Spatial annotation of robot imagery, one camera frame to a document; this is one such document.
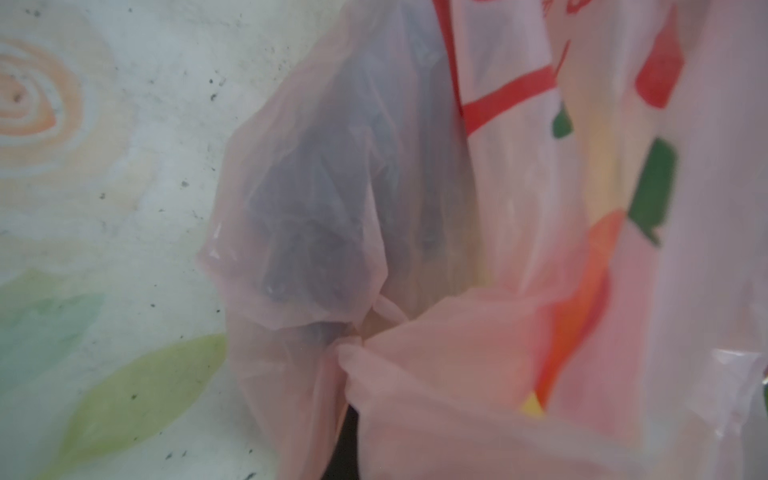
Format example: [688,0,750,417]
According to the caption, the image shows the pink plastic bag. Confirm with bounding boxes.
[199,1,767,479]

